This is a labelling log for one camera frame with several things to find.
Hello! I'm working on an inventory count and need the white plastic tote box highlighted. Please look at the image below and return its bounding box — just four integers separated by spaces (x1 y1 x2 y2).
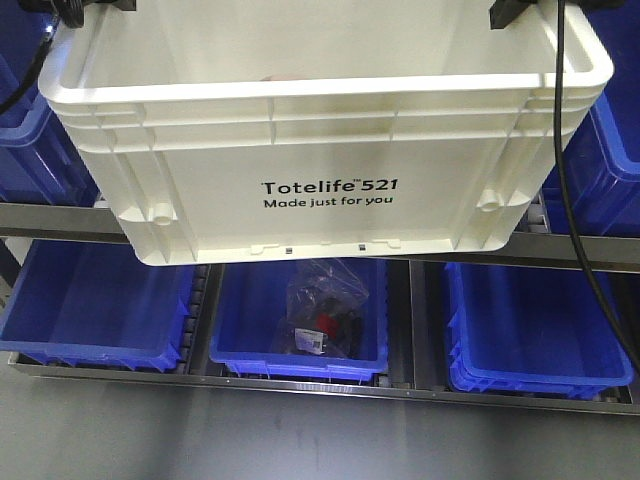
39 1 614 266

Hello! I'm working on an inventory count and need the blue bin lower left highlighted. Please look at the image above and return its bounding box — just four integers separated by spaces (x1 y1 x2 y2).
1 240 196 372

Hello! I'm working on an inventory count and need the black cable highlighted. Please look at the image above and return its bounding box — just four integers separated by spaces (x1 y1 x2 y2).
551 0 640 379
0 14 59 116

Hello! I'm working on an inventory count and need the black cable left side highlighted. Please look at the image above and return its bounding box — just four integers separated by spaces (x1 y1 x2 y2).
0 14 59 116

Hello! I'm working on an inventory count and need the clear bag of parts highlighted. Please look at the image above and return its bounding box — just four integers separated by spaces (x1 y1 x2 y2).
271 258 370 359

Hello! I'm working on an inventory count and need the black cable right side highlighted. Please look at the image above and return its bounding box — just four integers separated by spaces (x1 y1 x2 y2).
551 0 640 379

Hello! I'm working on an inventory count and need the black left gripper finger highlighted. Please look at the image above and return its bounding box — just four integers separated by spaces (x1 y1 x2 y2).
18 0 136 28

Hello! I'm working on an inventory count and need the blue plastic bin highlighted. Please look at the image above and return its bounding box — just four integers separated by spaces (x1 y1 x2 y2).
444 263 634 400
564 1 639 238

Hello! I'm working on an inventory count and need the blue bin lower middle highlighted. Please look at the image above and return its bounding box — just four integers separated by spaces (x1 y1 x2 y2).
209 258 388 383

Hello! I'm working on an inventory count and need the blue bin upper left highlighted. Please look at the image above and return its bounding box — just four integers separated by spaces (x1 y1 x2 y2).
1 1 99 207

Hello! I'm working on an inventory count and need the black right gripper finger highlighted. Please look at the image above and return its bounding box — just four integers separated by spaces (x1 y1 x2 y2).
489 0 537 30

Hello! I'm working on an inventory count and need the grey metal shelf frame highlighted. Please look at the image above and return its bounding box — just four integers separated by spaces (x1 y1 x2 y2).
1 203 639 416

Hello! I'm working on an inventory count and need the pink plush ball yellow trim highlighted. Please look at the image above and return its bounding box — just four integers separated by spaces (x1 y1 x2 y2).
260 74 305 82

